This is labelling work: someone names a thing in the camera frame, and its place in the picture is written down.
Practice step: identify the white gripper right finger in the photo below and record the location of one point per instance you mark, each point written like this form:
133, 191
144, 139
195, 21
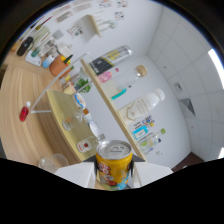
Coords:
150, 171

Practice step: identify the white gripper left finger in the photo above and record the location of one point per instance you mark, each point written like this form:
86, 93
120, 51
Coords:
78, 173

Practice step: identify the yellow drink can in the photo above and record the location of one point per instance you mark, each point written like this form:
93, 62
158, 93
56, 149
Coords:
114, 170

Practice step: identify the red liquid bottle white cap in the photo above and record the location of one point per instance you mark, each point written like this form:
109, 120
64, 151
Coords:
24, 114

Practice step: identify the green cup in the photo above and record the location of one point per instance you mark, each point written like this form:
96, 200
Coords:
35, 51

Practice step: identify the clear bottle blue cap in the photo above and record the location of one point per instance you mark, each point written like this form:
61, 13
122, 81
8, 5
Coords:
151, 146

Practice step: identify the clear glass with ice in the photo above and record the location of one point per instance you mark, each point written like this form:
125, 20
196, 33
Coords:
53, 163

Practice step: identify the brown door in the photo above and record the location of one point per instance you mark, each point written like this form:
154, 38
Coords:
186, 162

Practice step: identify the small blue liquid bottle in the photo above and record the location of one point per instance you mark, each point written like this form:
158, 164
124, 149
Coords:
141, 132

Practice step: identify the white bowl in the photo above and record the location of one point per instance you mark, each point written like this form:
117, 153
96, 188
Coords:
94, 128

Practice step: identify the clear bottle red-white label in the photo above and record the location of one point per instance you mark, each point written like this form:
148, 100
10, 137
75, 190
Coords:
143, 122

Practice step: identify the large white bottle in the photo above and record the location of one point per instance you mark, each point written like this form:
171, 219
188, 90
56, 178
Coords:
140, 106

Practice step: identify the ceiling air vent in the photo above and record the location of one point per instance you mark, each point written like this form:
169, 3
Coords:
192, 106

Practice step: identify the green potted plant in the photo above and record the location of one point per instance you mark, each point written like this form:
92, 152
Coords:
85, 87

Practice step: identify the square ceiling fixture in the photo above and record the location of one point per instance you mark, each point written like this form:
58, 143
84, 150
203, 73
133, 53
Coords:
178, 87

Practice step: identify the white green printed pouch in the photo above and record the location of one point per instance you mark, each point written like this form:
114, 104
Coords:
77, 80

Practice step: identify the tall clear bottle cork lid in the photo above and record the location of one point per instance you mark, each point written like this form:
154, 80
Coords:
131, 77

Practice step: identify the small pink bottle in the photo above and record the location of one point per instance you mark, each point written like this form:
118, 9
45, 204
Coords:
106, 76

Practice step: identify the orange storage basket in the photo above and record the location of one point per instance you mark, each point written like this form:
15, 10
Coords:
59, 66

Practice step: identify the blue white tub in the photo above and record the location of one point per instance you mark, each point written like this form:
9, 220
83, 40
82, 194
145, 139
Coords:
47, 61

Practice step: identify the black silver yellow can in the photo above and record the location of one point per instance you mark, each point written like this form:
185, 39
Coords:
108, 60

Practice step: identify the white kitchen scale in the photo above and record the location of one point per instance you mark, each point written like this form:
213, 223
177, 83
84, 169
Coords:
32, 59

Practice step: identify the ceiling light panel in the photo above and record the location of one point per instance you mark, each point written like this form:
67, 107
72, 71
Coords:
216, 66

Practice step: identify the black kettle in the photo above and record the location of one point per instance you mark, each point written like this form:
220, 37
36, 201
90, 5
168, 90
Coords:
25, 46

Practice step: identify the two-tier wooden white-frame rack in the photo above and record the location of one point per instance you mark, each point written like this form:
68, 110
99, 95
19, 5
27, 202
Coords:
66, 116

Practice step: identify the wooden wall shelf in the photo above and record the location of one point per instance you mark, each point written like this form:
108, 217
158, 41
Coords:
91, 26

